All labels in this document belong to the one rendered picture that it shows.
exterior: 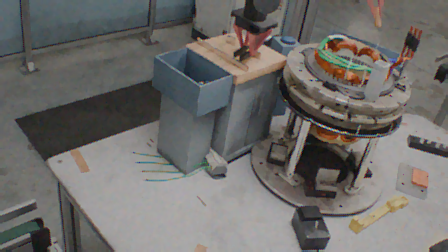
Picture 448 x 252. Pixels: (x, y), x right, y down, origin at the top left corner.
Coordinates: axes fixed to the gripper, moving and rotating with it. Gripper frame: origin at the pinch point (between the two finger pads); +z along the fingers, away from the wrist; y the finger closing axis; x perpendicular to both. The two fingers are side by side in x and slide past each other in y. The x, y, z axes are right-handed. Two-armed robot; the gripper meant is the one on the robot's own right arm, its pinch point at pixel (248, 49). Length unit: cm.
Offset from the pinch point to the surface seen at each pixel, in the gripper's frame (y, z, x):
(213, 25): -158, 102, 159
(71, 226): -17, 52, -44
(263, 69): 4.7, 3.7, 1.3
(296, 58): 8.9, 0.5, 8.5
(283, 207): 25.4, 30.6, -6.9
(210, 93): 3.3, 5.1, -15.5
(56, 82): -174, 117, 32
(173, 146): -4.0, 24.8, -18.6
